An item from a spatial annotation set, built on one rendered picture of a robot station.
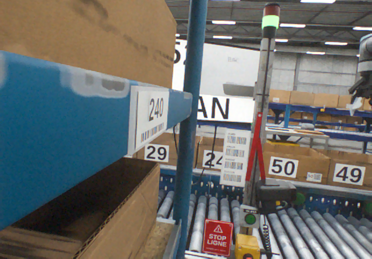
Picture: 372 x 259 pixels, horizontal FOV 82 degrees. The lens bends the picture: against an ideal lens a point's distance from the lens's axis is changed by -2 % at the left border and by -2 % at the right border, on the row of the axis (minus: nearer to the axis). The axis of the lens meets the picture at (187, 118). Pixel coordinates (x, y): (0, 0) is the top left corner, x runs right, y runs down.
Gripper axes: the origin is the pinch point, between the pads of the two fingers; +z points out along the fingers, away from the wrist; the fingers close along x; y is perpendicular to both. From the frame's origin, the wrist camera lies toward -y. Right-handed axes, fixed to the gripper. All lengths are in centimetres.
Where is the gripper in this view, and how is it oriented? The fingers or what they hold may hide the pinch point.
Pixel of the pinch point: (362, 115)
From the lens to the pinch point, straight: 133.0
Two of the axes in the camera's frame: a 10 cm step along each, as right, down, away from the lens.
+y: -0.4, 0.4, -10.0
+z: -0.5, 10.0, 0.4
